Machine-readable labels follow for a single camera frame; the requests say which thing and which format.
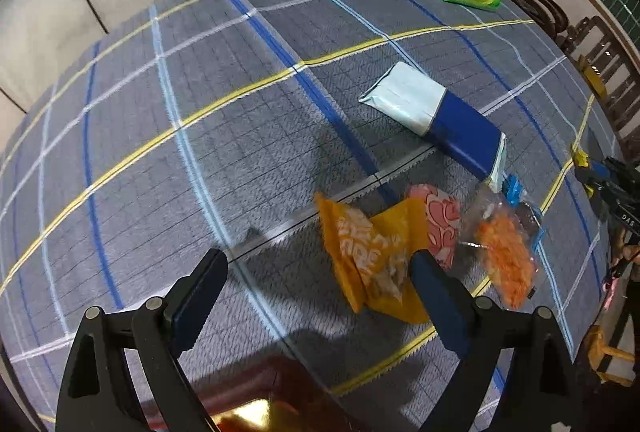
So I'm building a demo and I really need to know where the clear orange twist snack packet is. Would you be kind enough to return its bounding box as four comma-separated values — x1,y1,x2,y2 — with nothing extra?
461,185,538,310

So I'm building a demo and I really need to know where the pink patterned snack packet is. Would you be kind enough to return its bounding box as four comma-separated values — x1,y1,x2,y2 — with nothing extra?
407,183,461,271

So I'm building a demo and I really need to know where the blue white biscuit pack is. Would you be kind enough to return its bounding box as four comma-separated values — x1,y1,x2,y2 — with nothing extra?
358,62,506,193

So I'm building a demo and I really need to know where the orange snack bag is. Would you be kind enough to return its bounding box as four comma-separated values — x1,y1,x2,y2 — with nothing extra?
314,193,428,325

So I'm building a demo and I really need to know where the blue clear snack packet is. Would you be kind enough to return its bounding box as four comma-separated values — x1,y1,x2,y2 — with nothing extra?
501,173,544,251

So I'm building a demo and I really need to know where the gold metal tin tray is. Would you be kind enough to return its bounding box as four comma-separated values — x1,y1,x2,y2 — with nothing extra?
139,353,362,432

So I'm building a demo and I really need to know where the blue plaid tablecloth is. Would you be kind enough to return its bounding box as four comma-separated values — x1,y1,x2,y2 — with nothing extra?
1,0,617,431

